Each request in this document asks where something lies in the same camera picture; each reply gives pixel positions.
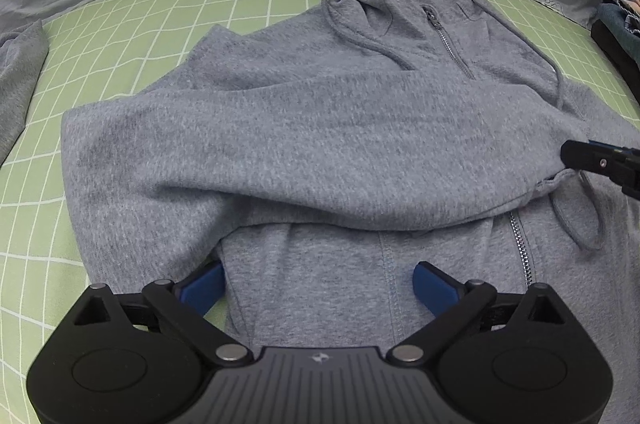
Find grey zip hoodie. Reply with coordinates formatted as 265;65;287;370
61;0;639;423

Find folded black garment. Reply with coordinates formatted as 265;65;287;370
590;20;640;101

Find folded blue jeans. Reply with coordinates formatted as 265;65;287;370
597;0;639;37

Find green grid mat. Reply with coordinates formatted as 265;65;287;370
1;0;639;423

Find grey sweatpants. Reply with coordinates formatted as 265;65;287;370
0;20;49;163

